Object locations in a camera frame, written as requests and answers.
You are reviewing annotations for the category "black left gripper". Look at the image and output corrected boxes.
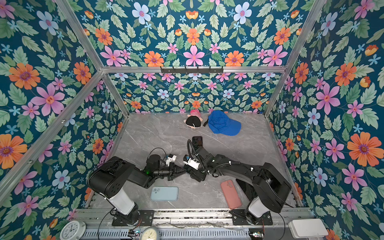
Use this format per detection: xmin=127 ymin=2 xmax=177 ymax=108
xmin=152 ymin=163 xmax=187 ymax=182

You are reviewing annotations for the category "black phone case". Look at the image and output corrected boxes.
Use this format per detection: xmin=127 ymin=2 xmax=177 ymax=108
xmin=192 ymin=136 xmax=203 ymax=150

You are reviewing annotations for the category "light blue phone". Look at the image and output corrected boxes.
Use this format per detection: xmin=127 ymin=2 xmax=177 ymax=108
xmin=151 ymin=186 xmax=179 ymax=202

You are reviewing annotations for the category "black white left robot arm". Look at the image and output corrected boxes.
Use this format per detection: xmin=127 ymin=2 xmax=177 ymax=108
xmin=87 ymin=155 xmax=186 ymax=226

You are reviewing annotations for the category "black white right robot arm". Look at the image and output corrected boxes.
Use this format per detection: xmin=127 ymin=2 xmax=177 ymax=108
xmin=184 ymin=141 xmax=292 ymax=225

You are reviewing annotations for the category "pink phone case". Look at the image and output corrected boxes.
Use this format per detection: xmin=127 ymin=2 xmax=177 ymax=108
xmin=221 ymin=180 xmax=242 ymax=210

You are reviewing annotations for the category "blue baseball cap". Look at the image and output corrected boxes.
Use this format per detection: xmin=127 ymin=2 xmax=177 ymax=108
xmin=203 ymin=110 xmax=242 ymax=136

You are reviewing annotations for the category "plush doll pink striped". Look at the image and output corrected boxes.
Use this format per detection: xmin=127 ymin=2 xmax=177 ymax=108
xmin=184 ymin=109 xmax=203 ymax=129

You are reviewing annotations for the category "black smartphone near right base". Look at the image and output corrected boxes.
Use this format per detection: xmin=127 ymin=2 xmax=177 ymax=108
xmin=236 ymin=179 xmax=257 ymax=201

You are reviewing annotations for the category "round timer gauge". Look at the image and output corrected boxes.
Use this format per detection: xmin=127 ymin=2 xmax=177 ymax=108
xmin=140 ymin=227 xmax=160 ymax=240

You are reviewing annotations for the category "white vented strip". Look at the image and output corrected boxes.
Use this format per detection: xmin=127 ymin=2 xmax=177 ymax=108
xmin=81 ymin=229 xmax=251 ymax=240

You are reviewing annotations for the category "white round clock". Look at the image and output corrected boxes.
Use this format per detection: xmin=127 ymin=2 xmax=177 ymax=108
xmin=60 ymin=221 xmax=87 ymax=240

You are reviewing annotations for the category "white rectangular box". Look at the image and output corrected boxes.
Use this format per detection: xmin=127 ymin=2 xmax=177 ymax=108
xmin=288 ymin=219 xmax=329 ymax=239

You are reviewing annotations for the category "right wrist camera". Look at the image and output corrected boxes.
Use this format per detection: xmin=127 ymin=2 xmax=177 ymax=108
xmin=183 ymin=155 xmax=201 ymax=170

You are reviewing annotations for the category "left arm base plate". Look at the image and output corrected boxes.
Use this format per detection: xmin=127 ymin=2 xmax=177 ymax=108
xmin=111 ymin=210 xmax=155 ymax=227

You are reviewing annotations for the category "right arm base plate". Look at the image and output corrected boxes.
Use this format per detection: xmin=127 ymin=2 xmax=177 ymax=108
xmin=229 ymin=209 xmax=273 ymax=226

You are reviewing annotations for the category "black hook rail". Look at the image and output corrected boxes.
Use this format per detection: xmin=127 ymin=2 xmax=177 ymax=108
xmin=160 ymin=67 xmax=224 ymax=74

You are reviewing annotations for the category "aluminium front rail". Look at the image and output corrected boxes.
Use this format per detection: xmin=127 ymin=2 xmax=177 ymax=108
xmin=73 ymin=208 xmax=313 ymax=227

